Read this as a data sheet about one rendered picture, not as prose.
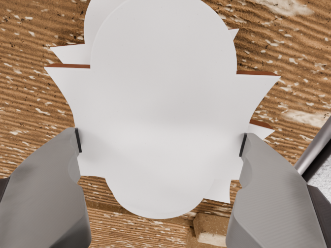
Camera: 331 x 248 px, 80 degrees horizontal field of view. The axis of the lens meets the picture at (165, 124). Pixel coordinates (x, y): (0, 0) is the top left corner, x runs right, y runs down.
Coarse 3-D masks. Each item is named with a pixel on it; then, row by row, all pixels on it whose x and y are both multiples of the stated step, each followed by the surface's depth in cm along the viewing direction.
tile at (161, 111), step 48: (144, 0) 9; (192, 0) 9; (96, 48) 10; (144, 48) 10; (192, 48) 10; (96, 96) 11; (144, 96) 11; (192, 96) 11; (240, 96) 11; (96, 144) 12; (144, 144) 12; (192, 144) 12; (240, 144) 13; (144, 192) 14; (192, 192) 14
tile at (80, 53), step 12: (96, 0) 12; (108, 0) 12; (120, 0) 12; (96, 12) 12; (108, 12) 12; (84, 24) 13; (96, 24) 13; (84, 36) 13; (60, 48) 13; (72, 48) 13; (84, 48) 13; (72, 60) 14; (84, 60) 14
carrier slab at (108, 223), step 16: (96, 208) 22; (112, 208) 23; (96, 224) 23; (112, 224) 23; (128, 224) 23; (144, 224) 23; (160, 224) 23; (176, 224) 23; (192, 224) 24; (96, 240) 25; (112, 240) 25; (128, 240) 25; (144, 240) 25; (160, 240) 25; (176, 240) 25
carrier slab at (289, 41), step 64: (0, 0) 13; (64, 0) 13; (256, 0) 13; (320, 0) 13; (0, 64) 15; (256, 64) 15; (320, 64) 15; (0, 128) 17; (64, 128) 17; (320, 128) 18
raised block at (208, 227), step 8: (200, 216) 22; (208, 216) 22; (216, 216) 22; (200, 224) 21; (208, 224) 21; (216, 224) 21; (224, 224) 22; (200, 232) 20; (208, 232) 20; (216, 232) 20; (224, 232) 21; (200, 240) 20; (208, 240) 20; (216, 240) 20; (224, 240) 20
